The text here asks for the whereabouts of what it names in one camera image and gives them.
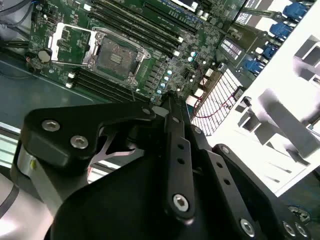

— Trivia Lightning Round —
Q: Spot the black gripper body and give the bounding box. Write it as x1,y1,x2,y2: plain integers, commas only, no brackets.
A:
44,152,243,240

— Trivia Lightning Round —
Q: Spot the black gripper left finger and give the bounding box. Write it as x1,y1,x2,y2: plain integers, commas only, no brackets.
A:
21,90,196,222

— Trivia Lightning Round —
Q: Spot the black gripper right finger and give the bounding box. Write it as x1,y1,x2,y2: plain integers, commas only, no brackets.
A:
178,98,312,240

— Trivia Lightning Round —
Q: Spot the metal socket locking lever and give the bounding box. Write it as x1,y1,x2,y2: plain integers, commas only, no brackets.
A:
129,81,137,102

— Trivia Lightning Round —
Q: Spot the metal socket cover frame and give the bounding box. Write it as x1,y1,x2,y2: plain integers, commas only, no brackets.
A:
48,21,101,69

